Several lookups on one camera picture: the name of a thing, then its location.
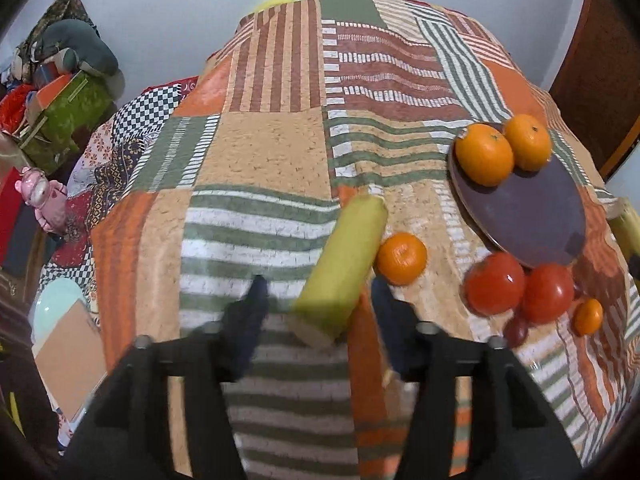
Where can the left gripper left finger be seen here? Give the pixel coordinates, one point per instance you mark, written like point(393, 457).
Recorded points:
point(125, 433)

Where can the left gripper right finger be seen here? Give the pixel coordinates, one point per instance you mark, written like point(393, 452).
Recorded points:
point(514, 433)

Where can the small mandarin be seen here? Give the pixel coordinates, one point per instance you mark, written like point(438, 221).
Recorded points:
point(401, 259)
point(588, 317)

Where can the red tomato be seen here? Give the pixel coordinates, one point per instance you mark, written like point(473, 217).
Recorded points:
point(494, 285)
point(549, 292)

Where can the large orange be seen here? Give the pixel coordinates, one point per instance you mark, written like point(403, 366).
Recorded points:
point(484, 155)
point(530, 142)

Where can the brown cardboard sheet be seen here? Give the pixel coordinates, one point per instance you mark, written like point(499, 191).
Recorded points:
point(71, 361)

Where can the red grape left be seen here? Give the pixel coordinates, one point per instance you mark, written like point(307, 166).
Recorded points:
point(515, 331)

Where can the purple ceramic plate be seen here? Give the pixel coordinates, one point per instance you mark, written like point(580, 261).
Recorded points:
point(537, 218)

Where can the pink toy figure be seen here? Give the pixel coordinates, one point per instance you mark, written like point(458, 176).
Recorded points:
point(47, 198)

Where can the red box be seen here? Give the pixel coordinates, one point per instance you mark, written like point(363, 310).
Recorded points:
point(10, 204)

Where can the checkered floral quilt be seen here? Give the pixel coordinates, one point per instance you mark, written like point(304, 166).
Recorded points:
point(99, 180)

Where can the green cardboard box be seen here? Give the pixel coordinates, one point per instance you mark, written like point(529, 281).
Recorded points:
point(61, 129)

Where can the striped patchwork blanket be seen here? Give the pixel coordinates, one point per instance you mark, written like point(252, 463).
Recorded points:
point(308, 103)

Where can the brown wooden door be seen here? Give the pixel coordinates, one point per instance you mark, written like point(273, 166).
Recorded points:
point(597, 87)

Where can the grey plush toy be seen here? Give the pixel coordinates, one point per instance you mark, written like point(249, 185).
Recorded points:
point(74, 45)

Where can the yellow foam headboard pad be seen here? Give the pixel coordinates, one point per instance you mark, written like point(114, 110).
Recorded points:
point(267, 4)

